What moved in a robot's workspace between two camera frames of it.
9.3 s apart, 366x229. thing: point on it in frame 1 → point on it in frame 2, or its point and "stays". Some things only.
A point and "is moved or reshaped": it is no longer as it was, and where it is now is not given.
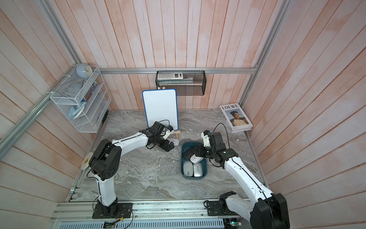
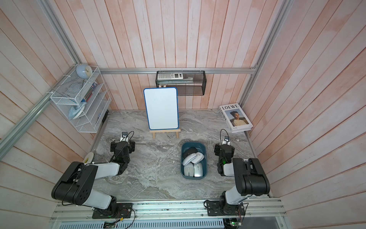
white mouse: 176,141 is moved or reshaped
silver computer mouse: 198,169 stays
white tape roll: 85,162 stays
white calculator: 169,76 stays
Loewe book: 235,118 stays
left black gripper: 168,148 → 131,146
